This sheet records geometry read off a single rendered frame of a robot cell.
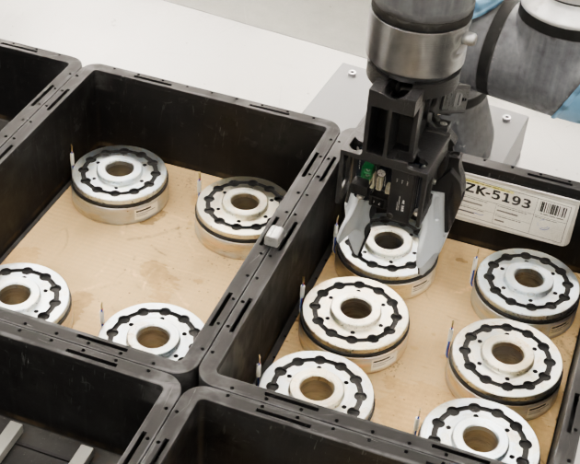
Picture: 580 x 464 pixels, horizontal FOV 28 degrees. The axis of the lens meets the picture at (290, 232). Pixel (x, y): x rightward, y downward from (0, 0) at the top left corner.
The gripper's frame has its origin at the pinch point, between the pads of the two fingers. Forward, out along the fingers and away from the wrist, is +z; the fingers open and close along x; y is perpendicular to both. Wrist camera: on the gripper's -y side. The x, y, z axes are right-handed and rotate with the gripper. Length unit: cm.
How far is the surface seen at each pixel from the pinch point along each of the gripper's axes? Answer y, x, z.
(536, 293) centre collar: -10.6, 12.0, 9.1
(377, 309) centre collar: -1.4, -1.1, 9.0
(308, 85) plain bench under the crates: -61, -31, 26
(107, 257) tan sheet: -0.3, -29.5, 12.8
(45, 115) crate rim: -7.1, -40.2, 2.8
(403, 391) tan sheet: 4.0, 3.9, 12.7
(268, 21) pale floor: -193, -93, 96
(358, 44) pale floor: -193, -66, 96
